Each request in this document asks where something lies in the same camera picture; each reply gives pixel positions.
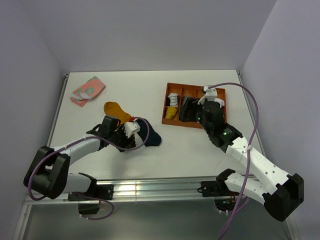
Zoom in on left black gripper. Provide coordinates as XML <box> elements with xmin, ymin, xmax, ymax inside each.
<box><xmin>109</xmin><ymin>123</ymin><xmax>135</xmax><ymax>152</ymax></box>

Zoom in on mustard yellow striped sock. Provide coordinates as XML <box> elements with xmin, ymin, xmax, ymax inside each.
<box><xmin>103</xmin><ymin>101</ymin><xmax>133</xmax><ymax>128</ymax></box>

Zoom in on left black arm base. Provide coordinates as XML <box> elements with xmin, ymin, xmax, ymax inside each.
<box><xmin>67</xmin><ymin>184</ymin><xmax>115</xmax><ymax>221</ymax></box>

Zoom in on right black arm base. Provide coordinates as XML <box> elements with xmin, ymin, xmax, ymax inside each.
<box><xmin>197</xmin><ymin>180</ymin><xmax>237</xmax><ymax>212</ymax></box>

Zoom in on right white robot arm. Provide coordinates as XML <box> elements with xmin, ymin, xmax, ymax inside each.
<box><xmin>180</xmin><ymin>97</ymin><xmax>304</xmax><ymax>222</ymax></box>

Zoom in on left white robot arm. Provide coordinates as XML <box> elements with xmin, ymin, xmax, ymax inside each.
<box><xmin>23</xmin><ymin>115</ymin><xmax>140</xmax><ymax>201</ymax></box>

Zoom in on pink green patterned socks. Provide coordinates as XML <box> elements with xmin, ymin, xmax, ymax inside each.
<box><xmin>69</xmin><ymin>76</ymin><xmax>106</xmax><ymax>107</ymax></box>

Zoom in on yellow rolled sock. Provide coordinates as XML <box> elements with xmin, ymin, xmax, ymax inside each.
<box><xmin>165</xmin><ymin>106</ymin><xmax>179</xmax><ymax>121</ymax></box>

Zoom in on black white striped rolled sock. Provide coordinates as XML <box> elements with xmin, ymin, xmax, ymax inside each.
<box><xmin>166</xmin><ymin>93</ymin><xmax>179</xmax><ymax>107</ymax></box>

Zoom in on orange divided tray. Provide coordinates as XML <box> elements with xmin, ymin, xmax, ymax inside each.
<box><xmin>161</xmin><ymin>82</ymin><xmax>227</xmax><ymax>129</ymax></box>

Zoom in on upper white rolled sock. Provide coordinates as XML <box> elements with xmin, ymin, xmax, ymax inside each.
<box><xmin>214</xmin><ymin>98</ymin><xmax>225</xmax><ymax>108</ymax></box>

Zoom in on navy blue sock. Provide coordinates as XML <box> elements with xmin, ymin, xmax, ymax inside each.
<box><xmin>136</xmin><ymin>119</ymin><xmax>162</xmax><ymax>147</ymax></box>

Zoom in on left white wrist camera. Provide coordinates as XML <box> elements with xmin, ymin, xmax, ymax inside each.
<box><xmin>123</xmin><ymin>120</ymin><xmax>141</xmax><ymax>139</ymax></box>

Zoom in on aluminium front rail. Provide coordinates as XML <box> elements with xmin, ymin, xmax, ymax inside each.
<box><xmin>23</xmin><ymin>176</ymin><xmax>266</xmax><ymax>205</ymax></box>

